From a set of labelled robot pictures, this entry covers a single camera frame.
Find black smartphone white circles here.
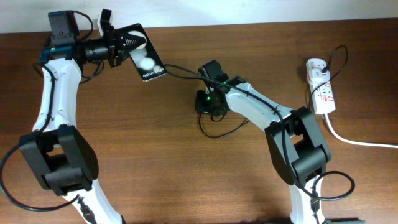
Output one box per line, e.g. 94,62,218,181
125,23,167,82

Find black charger cable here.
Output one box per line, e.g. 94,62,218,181
198,45,349,139

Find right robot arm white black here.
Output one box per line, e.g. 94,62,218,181
195,60,331,223

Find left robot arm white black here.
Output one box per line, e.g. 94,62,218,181
20,9,149,223

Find white usb charger plug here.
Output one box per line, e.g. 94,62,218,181
306,58,331,84

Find white power strip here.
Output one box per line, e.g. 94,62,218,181
307,78,336,115

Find white power strip cord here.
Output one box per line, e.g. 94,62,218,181
323,113,398,149

